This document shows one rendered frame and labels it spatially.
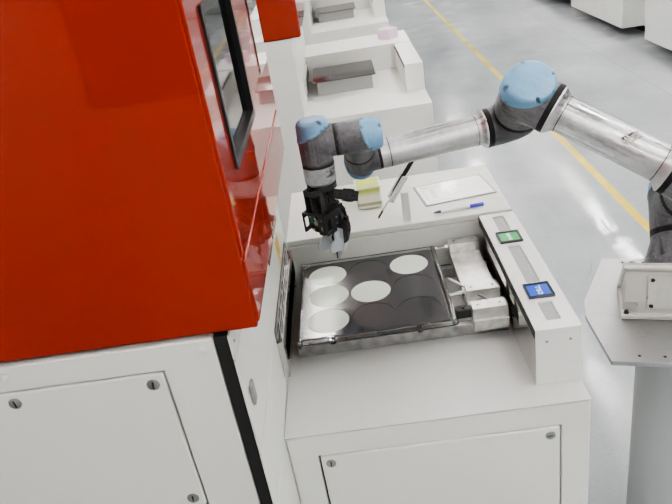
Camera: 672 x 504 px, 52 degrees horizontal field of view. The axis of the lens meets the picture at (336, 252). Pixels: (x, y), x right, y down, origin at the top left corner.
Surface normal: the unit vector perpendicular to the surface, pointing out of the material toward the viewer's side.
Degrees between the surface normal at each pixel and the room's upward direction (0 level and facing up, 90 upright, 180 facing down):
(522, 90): 40
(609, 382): 0
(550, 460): 90
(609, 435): 0
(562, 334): 90
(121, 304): 90
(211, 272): 90
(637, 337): 0
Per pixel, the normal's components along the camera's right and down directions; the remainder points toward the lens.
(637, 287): -0.26, 0.48
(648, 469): -0.69, 0.43
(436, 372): -0.15, -0.88
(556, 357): 0.02, 0.47
